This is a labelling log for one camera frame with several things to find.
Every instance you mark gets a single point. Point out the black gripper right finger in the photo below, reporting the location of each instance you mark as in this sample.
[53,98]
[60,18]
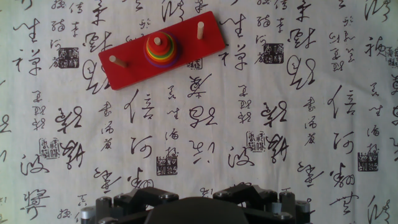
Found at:
[248,194]

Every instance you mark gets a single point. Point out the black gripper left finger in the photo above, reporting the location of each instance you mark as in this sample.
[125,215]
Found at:
[136,199]

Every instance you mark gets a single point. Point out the red wooden Hanoi peg board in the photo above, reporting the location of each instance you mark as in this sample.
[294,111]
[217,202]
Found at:
[133,70]

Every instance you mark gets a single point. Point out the white calligraphy print cloth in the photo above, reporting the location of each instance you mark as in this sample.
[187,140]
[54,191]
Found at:
[217,149]

